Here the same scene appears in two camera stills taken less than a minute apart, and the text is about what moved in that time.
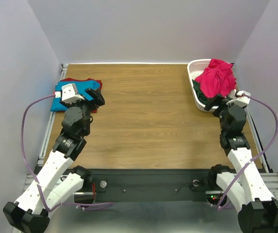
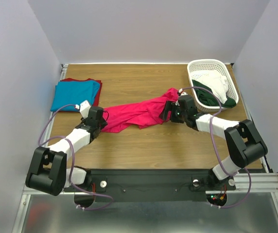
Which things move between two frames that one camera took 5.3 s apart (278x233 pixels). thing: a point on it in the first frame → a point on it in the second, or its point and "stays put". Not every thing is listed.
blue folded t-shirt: (81, 86) stays put
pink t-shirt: (217, 79) → (118, 118)
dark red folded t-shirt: (93, 110) stays put
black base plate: (150, 185) stays put
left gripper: (94, 103) → (103, 124)
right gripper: (219, 102) → (167, 110)
